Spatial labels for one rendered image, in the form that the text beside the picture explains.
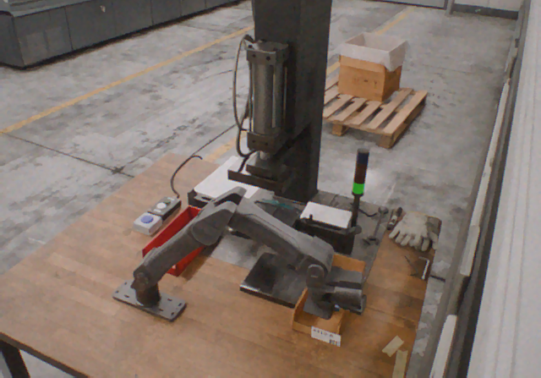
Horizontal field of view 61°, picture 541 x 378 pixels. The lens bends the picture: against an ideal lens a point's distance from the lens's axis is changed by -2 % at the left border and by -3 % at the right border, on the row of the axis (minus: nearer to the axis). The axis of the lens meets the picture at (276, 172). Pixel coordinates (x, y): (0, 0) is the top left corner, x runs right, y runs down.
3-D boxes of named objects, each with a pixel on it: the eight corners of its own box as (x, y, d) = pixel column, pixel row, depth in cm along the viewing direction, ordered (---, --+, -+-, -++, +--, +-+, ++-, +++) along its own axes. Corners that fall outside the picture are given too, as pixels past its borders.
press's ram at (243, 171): (226, 189, 142) (222, 96, 127) (262, 152, 163) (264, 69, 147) (281, 204, 136) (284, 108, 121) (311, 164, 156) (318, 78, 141)
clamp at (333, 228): (297, 240, 150) (298, 215, 144) (301, 234, 152) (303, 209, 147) (341, 254, 145) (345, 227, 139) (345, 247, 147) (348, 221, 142)
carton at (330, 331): (291, 331, 119) (292, 309, 115) (323, 271, 139) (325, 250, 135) (339, 348, 115) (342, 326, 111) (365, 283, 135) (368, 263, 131)
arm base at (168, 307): (122, 260, 128) (106, 276, 122) (184, 282, 121) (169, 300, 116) (127, 281, 132) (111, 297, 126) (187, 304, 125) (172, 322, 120)
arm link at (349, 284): (363, 287, 109) (366, 247, 104) (359, 314, 102) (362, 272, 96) (315, 280, 112) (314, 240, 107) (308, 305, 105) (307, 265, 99)
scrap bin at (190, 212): (143, 265, 138) (140, 249, 135) (189, 219, 158) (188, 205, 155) (177, 277, 134) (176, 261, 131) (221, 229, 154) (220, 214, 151)
